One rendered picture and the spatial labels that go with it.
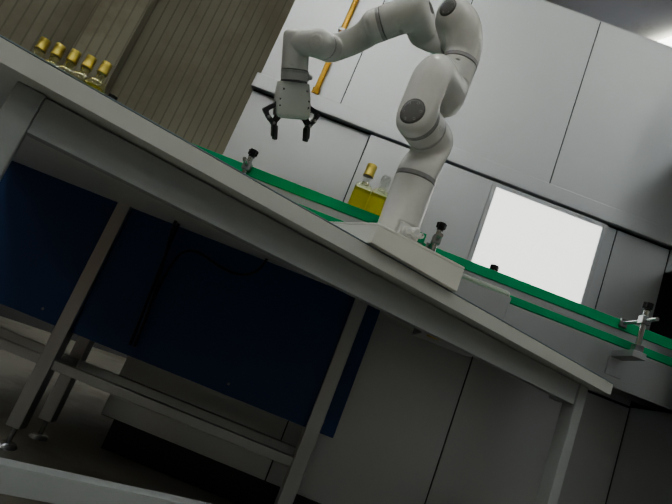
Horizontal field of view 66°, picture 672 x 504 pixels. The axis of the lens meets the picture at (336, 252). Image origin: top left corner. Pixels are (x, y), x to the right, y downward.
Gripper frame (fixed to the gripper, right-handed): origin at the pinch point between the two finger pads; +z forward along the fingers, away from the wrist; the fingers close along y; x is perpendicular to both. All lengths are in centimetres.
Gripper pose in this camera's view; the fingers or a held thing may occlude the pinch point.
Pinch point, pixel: (290, 137)
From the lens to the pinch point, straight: 153.5
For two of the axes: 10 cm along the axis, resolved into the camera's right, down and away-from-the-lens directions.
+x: 3.7, 2.7, -8.9
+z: -0.9, 9.6, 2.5
